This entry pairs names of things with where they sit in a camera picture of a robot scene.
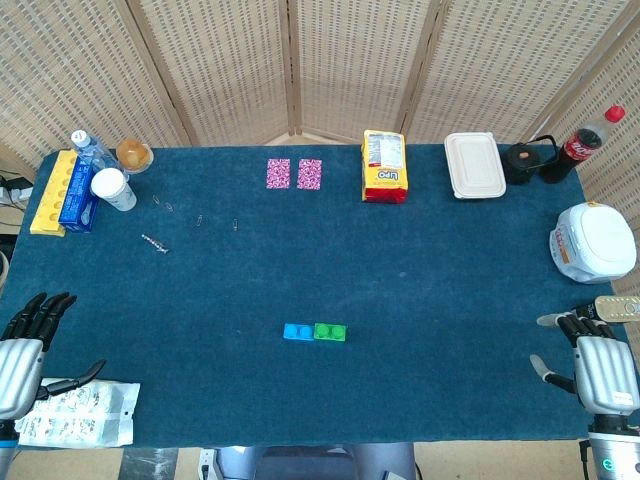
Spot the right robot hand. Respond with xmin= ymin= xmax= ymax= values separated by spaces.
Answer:
xmin=529 ymin=309 xmax=640 ymax=416

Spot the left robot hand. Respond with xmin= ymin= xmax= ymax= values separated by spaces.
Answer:
xmin=0 ymin=292 xmax=107 ymax=421

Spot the green toy brick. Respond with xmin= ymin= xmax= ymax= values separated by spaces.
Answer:
xmin=313 ymin=322 xmax=348 ymax=343

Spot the blue four-stud toy brick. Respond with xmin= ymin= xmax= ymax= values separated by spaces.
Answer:
xmin=283 ymin=323 xmax=316 ymax=342

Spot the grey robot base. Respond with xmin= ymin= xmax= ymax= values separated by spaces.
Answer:
xmin=199 ymin=443 xmax=419 ymax=480

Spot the black and gold box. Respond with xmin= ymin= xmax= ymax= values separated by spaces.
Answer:
xmin=572 ymin=294 xmax=640 ymax=324

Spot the printed white plastic bag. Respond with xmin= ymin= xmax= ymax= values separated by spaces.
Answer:
xmin=14 ymin=378 xmax=142 ymax=448

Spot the white rice cooker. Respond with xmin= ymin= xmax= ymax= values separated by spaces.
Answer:
xmin=548 ymin=201 xmax=637 ymax=285

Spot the yellow plastic tray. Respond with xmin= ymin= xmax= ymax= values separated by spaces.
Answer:
xmin=29 ymin=149 xmax=79 ymax=237

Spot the white power strip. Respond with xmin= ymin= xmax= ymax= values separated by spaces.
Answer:
xmin=0 ymin=174 xmax=34 ymax=204

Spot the blue carton box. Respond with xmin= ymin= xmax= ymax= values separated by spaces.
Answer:
xmin=58 ymin=158 xmax=100 ymax=234

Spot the white plastic cup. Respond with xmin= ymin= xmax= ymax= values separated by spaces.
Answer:
xmin=90 ymin=167 xmax=138 ymax=212

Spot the cola bottle red cap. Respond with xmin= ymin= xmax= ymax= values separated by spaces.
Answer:
xmin=539 ymin=105 xmax=627 ymax=185

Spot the clear water bottle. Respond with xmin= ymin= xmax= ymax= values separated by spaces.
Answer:
xmin=70 ymin=129 xmax=121 ymax=174

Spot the orange jelly cup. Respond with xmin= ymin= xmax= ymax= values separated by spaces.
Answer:
xmin=115 ymin=138 xmax=155 ymax=175

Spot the beige lidded lunch box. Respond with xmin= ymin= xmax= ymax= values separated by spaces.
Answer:
xmin=444 ymin=131 xmax=507 ymax=201

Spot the yellow red snack bag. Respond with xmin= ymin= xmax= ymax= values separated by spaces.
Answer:
xmin=361 ymin=129 xmax=410 ymax=203

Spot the blue table cloth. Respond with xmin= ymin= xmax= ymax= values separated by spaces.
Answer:
xmin=0 ymin=145 xmax=640 ymax=449

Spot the pink patterned card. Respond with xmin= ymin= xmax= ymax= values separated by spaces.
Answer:
xmin=296 ymin=158 xmax=323 ymax=191
xmin=265 ymin=158 xmax=292 ymax=191

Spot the woven folding screen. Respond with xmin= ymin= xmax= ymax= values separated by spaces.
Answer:
xmin=0 ymin=0 xmax=640 ymax=211

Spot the small beaded keychain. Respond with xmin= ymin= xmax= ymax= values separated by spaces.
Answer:
xmin=141 ymin=233 xmax=170 ymax=255

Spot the black pot with handle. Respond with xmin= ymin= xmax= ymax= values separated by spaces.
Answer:
xmin=502 ymin=134 xmax=560 ymax=186

